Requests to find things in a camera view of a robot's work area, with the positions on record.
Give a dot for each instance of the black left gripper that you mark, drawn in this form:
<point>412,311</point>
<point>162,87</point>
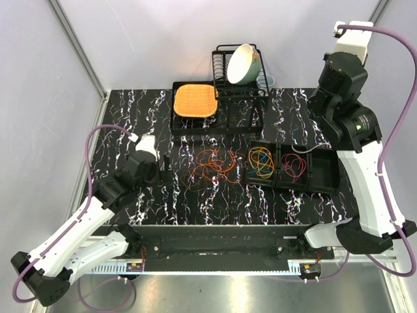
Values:
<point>167,160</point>

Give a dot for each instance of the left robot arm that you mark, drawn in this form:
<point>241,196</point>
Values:
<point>49,270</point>

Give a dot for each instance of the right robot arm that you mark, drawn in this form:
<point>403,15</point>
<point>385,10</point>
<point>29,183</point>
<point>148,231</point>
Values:
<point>354,133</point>

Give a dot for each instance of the orange woven mat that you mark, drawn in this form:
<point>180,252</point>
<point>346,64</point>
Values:
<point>195,101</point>

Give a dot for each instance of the black dish rack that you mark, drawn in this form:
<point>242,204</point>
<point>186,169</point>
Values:
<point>225,90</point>

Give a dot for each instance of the black bin left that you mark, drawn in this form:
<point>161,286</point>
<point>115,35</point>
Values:
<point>261,164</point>

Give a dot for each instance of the light blue cup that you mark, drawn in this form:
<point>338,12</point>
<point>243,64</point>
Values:
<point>267,81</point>

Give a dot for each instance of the cream ceramic bowl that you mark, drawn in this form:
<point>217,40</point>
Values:
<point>244,65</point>

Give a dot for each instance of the black bin middle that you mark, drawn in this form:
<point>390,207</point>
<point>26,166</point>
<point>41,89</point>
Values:
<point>293,167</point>

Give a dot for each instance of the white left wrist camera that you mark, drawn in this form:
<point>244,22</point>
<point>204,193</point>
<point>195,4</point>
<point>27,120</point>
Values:
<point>145,144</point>

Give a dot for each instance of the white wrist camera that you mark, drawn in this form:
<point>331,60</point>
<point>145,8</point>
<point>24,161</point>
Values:
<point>145,144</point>
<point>352,41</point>

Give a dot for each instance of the black wire tray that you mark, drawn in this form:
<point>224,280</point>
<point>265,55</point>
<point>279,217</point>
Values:
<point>232,117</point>

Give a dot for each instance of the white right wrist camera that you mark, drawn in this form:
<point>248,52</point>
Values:
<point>352,41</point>

